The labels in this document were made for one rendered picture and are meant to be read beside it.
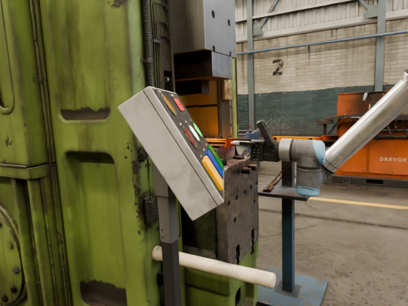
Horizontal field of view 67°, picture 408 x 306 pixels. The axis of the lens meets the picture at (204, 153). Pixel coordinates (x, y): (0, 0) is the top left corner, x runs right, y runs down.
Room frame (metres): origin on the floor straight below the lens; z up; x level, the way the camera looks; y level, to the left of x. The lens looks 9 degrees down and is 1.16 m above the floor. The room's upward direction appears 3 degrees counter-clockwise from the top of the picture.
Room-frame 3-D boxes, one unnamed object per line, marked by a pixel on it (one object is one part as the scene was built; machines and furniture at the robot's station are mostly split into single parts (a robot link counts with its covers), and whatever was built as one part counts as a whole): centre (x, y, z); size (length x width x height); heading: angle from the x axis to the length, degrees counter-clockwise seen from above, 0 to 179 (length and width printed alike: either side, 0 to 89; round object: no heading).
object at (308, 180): (1.18, -0.41, 0.85); 0.12 x 0.09 x 0.12; 147
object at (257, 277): (0.97, -0.01, 0.62); 0.44 x 0.05 x 0.05; 61
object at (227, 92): (1.66, -0.13, 1.27); 0.09 x 0.02 x 0.17; 151
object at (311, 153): (1.17, -0.40, 0.96); 0.12 x 0.09 x 0.10; 61
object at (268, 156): (1.26, -0.26, 0.97); 0.12 x 0.08 x 0.09; 61
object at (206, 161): (0.68, -0.01, 1.01); 0.07 x 0.05 x 0.07; 176
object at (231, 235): (1.47, 0.07, 0.69); 0.56 x 0.38 x 0.45; 61
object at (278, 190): (1.74, -0.48, 0.67); 0.40 x 0.30 x 0.02; 149
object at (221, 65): (1.42, 0.09, 1.32); 0.42 x 0.20 x 0.10; 61
